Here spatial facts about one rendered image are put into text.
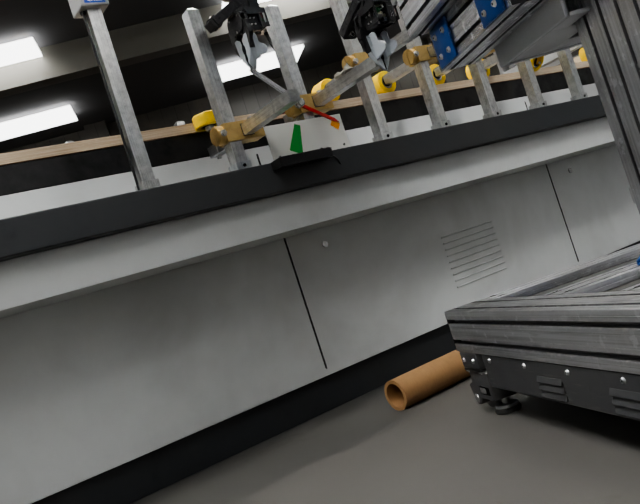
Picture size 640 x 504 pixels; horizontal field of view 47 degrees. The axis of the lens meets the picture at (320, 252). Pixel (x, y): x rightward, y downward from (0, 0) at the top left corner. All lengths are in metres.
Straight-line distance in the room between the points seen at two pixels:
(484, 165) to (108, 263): 1.29
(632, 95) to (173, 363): 1.25
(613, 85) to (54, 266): 1.17
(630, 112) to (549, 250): 1.58
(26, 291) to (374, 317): 1.08
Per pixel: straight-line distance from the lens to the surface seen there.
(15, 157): 1.95
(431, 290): 2.48
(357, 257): 2.31
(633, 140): 1.42
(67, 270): 1.71
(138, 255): 1.76
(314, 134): 2.05
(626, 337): 1.05
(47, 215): 1.68
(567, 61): 2.99
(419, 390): 1.91
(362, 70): 1.92
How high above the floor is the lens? 0.39
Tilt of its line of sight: 1 degrees up
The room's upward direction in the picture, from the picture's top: 18 degrees counter-clockwise
